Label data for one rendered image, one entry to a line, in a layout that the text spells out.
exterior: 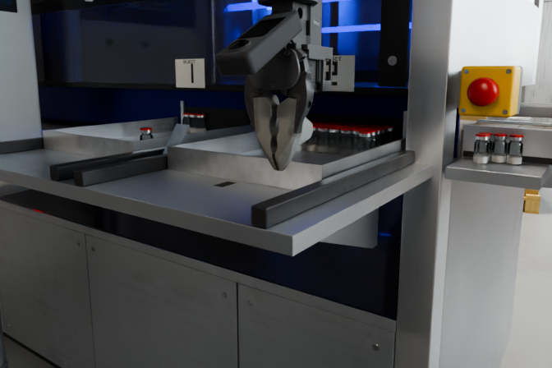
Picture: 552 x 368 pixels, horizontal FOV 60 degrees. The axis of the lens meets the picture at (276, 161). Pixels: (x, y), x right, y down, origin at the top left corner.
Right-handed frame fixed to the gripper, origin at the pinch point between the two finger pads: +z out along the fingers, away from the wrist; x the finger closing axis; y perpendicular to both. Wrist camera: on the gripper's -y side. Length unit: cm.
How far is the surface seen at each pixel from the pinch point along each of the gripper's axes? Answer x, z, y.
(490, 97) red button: -19.2, -7.8, 23.5
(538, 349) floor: -20, 88, 145
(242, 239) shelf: -5.2, 5.4, -12.9
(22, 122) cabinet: 92, 2, 17
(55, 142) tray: 50, 2, 1
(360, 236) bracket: -2.4, 14.5, 20.2
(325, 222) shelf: -10.9, 4.1, -7.0
